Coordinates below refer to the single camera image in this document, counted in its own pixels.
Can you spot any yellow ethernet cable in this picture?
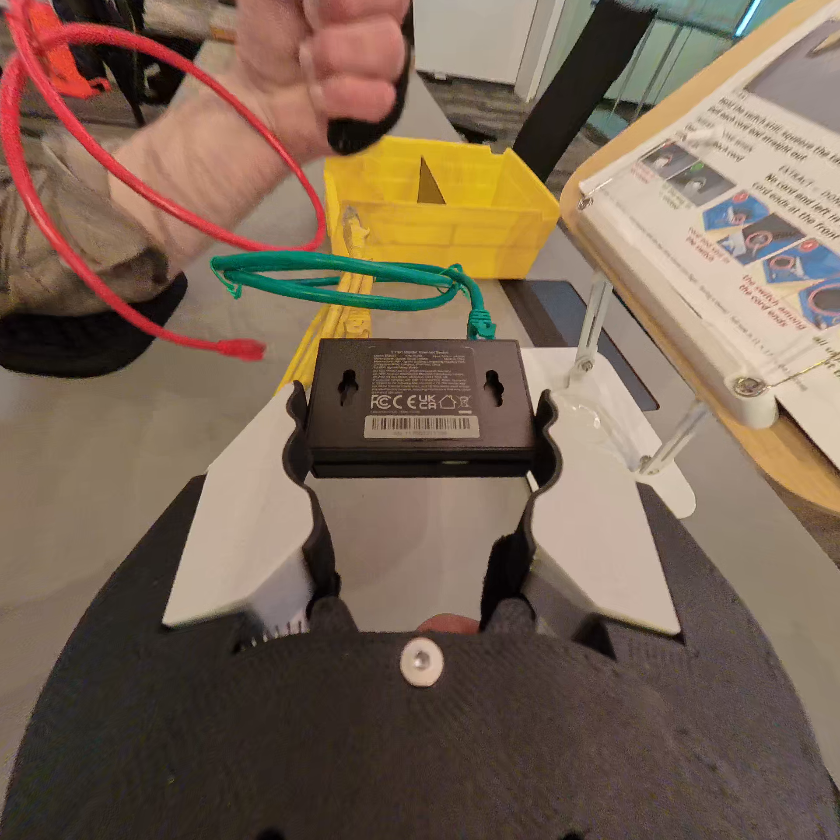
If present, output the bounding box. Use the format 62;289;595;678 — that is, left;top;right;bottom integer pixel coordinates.
279;205;376;396

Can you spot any metal stand bracket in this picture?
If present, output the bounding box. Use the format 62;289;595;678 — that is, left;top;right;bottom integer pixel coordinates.
567;272;711;476

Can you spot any orange traffic cone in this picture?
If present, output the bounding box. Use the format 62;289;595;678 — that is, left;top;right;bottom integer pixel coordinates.
39;39;110;99

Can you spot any black network switch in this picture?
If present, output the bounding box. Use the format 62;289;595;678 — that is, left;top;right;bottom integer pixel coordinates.
305;338;541;480

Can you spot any wooden board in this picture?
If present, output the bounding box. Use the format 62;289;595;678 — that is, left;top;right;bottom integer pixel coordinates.
561;0;840;517

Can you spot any red ethernet cable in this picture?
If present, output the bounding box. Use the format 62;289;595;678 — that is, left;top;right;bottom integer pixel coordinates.
0;0;328;364

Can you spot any person's left forearm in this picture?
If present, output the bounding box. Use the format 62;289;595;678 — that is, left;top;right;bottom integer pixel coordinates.
0;85;293;317

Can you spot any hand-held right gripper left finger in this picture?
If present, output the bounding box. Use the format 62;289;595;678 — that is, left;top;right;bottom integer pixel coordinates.
163;379;342;631

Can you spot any green ethernet cable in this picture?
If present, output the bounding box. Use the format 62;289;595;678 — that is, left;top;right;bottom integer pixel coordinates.
210;255;497;342

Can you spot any yellow plastic bin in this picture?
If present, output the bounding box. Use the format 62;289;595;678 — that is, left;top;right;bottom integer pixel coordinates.
323;134;561;281

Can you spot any person's left hand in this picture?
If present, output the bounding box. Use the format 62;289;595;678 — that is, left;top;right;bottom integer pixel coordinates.
220;0;414;168

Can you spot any black office chair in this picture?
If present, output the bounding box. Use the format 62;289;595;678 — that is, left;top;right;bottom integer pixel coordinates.
515;0;658;186

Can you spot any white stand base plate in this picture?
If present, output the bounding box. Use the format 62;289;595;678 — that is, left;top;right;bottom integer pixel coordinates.
521;348;698;521

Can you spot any black round pad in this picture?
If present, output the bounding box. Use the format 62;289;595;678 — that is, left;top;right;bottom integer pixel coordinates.
0;272;189;379

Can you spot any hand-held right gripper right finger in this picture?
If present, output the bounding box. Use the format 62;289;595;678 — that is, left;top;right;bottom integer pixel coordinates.
479;388;683;636

